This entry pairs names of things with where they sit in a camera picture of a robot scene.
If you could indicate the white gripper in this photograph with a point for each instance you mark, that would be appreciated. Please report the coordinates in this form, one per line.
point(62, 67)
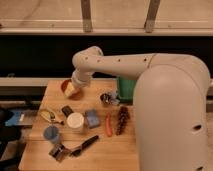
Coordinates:
point(70, 90)

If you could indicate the black eraser block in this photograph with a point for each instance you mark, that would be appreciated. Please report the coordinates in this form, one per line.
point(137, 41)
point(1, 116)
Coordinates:
point(67, 110)

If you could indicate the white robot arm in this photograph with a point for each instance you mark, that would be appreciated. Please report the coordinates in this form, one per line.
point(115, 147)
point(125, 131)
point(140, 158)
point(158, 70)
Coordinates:
point(169, 104)

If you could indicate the green plastic tray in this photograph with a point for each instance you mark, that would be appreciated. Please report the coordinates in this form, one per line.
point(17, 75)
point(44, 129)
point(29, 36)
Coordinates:
point(125, 89)

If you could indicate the red bowl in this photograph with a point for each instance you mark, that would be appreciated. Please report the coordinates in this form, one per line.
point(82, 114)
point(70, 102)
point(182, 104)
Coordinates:
point(64, 85)

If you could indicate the white cylindrical container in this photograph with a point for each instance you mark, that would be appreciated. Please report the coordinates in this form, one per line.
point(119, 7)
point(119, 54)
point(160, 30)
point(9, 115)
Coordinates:
point(76, 122)

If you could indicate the yellow banana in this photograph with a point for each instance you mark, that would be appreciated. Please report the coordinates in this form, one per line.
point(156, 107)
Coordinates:
point(50, 116)

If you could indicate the small metal cup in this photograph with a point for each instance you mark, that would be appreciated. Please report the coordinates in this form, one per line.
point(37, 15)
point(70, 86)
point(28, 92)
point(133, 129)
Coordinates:
point(105, 99)

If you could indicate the blue sponge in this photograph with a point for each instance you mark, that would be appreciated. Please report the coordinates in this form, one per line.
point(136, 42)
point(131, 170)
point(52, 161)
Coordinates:
point(92, 118)

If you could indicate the blue cup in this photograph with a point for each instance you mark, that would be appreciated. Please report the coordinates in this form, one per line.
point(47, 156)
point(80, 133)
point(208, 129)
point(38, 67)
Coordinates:
point(52, 134)

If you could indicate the orange carrot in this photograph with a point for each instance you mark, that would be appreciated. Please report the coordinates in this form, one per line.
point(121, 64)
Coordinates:
point(108, 125)

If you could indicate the bunch of dark grapes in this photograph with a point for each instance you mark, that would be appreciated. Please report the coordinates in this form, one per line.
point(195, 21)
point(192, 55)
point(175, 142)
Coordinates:
point(123, 116)

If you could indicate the blue object off table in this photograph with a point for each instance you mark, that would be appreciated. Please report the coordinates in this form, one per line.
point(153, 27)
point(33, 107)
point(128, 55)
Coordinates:
point(17, 118)

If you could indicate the metal clip tool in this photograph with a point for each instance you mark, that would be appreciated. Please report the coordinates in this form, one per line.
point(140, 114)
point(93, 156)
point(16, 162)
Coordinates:
point(59, 152)

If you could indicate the black handled spatula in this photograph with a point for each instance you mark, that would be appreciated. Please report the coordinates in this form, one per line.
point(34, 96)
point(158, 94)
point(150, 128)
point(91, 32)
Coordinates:
point(79, 149)

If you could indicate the left window frame post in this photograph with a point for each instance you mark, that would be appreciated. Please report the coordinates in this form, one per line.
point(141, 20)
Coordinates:
point(86, 15)

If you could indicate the window frame post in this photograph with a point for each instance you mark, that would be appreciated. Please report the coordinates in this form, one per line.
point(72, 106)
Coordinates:
point(151, 15)
point(86, 15)

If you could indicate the right window frame post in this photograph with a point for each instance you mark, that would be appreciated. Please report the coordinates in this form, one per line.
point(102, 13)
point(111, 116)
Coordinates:
point(151, 15)

